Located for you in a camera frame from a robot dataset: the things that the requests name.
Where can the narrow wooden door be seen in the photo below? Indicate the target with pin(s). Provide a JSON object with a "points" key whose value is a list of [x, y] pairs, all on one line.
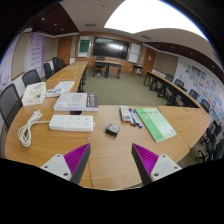
{"points": [[148, 61]]}

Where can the white power strip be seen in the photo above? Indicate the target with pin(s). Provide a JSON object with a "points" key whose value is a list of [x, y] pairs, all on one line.
{"points": [[71, 122]]}

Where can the blue white marker pen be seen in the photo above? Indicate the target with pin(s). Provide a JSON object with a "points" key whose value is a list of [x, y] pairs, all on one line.
{"points": [[132, 116], [136, 119]]}

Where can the large black wall screen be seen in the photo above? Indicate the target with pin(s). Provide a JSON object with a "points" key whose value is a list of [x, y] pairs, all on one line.
{"points": [[110, 48]]}

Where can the plain white whiteboard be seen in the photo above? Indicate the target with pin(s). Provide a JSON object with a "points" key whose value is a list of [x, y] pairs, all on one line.
{"points": [[134, 52]]}

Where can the small wooden side desk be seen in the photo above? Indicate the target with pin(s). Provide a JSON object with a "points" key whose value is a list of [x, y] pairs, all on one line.
{"points": [[137, 69]]}

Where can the group of colourful wall posters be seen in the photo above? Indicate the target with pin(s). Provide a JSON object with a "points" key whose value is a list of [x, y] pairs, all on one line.
{"points": [[206, 86]]}

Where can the row of black office chairs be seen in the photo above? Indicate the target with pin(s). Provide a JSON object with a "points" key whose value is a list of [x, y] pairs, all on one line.
{"points": [[53, 66], [203, 110]]}

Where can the bright ceiling light panel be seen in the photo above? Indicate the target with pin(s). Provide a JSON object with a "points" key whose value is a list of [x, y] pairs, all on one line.
{"points": [[150, 16]]}

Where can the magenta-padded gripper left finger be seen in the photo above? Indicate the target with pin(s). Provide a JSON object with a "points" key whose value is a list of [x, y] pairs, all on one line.
{"points": [[68, 163]]}

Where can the white printed paper sheet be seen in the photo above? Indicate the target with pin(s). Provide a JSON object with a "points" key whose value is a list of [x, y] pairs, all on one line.
{"points": [[65, 86]]}

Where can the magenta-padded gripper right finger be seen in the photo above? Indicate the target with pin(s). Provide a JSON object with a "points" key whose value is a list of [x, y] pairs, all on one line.
{"points": [[156, 165]]}

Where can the small blue white packet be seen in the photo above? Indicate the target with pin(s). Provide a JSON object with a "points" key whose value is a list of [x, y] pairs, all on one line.
{"points": [[52, 93]]}

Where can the black desk chair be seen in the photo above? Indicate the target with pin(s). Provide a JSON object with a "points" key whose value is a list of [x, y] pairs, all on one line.
{"points": [[100, 65]]}

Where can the purple wall banner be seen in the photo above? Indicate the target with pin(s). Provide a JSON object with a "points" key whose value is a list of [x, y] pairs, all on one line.
{"points": [[35, 51]]}

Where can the black mesh office chair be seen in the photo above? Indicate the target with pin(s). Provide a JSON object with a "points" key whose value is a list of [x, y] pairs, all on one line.
{"points": [[9, 101], [30, 77]]}

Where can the open white box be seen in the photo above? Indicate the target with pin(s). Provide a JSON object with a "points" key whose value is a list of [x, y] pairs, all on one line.
{"points": [[33, 94]]}

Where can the black legged wooden desk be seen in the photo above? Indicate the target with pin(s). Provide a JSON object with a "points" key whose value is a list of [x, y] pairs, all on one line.
{"points": [[108, 66]]}

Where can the white book with dark band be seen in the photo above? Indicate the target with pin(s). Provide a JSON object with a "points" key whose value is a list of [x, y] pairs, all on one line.
{"points": [[74, 101]]}

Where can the long curved wooden table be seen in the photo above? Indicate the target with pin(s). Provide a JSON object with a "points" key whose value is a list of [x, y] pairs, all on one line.
{"points": [[170, 88]]}

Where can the green tinted whiteboard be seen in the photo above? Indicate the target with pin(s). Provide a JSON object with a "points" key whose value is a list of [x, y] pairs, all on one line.
{"points": [[84, 46]]}

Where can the wide wooden door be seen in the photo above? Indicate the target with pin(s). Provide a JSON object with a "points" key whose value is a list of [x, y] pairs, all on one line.
{"points": [[64, 50]]}

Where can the green booklet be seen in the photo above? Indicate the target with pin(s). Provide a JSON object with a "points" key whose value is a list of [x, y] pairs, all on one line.
{"points": [[155, 123]]}

